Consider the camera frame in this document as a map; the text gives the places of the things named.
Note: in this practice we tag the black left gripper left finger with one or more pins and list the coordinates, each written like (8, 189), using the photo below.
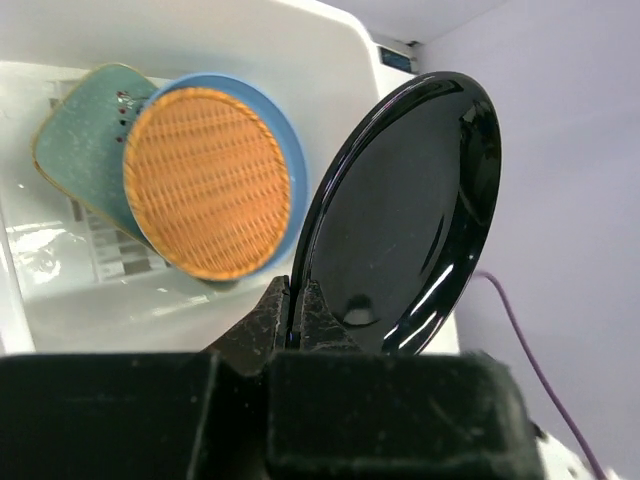
(247, 345)

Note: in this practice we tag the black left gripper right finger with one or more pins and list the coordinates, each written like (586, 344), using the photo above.
(314, 328)

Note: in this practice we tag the black round plate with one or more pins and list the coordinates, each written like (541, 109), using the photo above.
(398, 222)

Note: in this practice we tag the light blue round plate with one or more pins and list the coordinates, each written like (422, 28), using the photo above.
(295, 150)

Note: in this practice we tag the woven wicker round plate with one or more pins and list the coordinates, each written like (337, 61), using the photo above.
(207, 183)

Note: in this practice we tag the pale green rectangular dish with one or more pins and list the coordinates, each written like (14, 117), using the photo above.
(79, 148)

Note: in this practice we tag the blue label sticker right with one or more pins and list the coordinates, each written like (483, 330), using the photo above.
(396, 60)

